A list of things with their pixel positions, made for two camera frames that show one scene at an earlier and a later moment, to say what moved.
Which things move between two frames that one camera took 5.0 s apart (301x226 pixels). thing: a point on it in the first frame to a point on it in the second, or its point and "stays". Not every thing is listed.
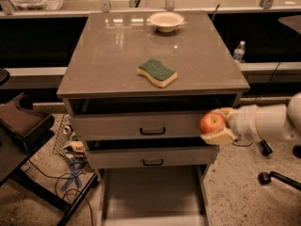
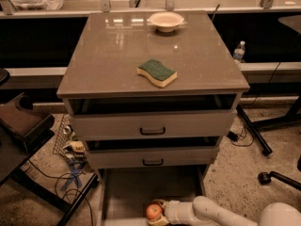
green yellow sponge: x=158 y=72 stays
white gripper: x=245 y=121 to x=171 y=211
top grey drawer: x=137 y=126 stays
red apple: x=213 y=122 to x=153 y=211
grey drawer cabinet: x=137 y=85 stays
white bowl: x=166 y=22 stays
